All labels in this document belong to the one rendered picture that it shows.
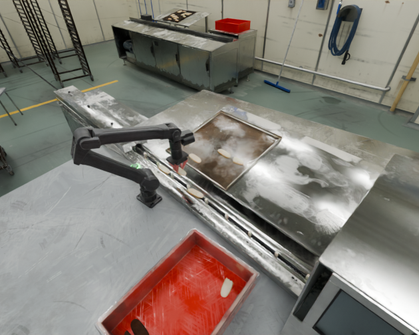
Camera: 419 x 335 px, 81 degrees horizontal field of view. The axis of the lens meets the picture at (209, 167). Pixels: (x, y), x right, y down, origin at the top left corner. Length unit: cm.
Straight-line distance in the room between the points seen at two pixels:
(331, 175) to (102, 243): 114
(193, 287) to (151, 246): 27
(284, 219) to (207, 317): 51
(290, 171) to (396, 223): 71
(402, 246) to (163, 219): 94
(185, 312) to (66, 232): 69
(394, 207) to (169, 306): 79
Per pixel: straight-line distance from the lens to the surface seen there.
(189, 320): 102
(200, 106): 220
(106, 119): 197
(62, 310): 118
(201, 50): 401
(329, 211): 123
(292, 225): 116
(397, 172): 90
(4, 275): 139
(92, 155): 109
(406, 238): 72
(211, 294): 104
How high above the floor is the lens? 179
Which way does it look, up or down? 40 degrees down
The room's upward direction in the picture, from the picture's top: 2 degrees counter-clockwise
